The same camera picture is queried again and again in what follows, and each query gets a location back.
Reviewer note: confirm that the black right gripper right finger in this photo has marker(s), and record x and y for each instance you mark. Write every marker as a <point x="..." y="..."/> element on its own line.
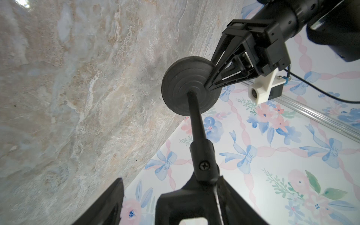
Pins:
<point x="234" y="209"/>

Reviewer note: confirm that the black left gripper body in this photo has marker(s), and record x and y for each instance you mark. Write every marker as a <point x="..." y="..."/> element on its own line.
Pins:
<point x="259" y="42"/>

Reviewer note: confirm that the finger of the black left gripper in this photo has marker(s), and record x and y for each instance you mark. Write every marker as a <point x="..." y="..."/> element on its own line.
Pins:
<point x="240" y="68"/>
<point x="230" y="47"/>

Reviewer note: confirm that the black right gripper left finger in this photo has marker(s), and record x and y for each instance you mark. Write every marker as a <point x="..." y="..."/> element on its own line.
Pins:
<point x="107" y="208"/>

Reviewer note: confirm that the black microphone clip holder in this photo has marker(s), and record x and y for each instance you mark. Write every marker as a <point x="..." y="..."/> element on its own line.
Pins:
<point x="197" y="198"/>

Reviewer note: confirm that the black round microphone stand base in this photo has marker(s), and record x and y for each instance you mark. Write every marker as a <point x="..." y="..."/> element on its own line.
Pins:
<point x="185" y="75"/>

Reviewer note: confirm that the black microphone stand pole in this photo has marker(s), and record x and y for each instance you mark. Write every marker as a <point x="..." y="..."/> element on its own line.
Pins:
<point x="196" y="119"/>

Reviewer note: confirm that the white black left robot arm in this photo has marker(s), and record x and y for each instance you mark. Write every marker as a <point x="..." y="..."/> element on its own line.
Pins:
<point x="331" y="23"/>

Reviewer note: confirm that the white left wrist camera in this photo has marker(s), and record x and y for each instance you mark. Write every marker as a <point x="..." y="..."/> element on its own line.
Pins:
<point x="265" y="88"/>

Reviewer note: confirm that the aluminium left corner post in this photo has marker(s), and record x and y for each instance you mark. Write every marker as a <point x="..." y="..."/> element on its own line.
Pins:
<point x="274" y="117"/>

